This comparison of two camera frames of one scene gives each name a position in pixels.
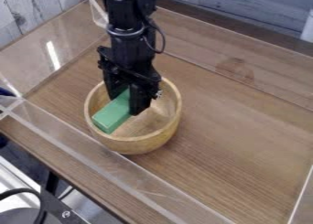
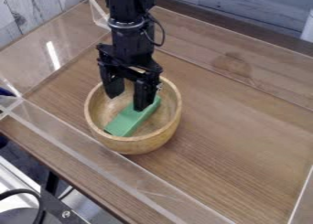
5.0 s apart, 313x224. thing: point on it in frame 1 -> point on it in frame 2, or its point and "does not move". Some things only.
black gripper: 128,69 does not move
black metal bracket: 57,208 does not move
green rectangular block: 114,113 -> 131,119
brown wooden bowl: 147,131 does not move
